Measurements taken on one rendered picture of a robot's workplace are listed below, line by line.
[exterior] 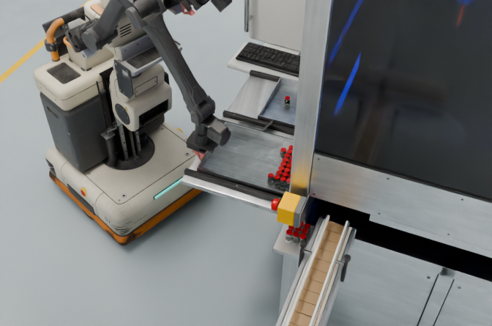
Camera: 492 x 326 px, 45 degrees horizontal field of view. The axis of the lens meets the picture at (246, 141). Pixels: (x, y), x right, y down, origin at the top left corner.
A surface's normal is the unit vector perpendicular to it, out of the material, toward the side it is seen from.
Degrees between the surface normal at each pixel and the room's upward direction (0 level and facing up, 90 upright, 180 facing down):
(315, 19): 90
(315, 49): 90
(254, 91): 0
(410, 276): 90
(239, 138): 0
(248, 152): 0
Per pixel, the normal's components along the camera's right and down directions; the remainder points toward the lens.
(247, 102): 0.00, -0.72
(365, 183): -0.37, 0.64
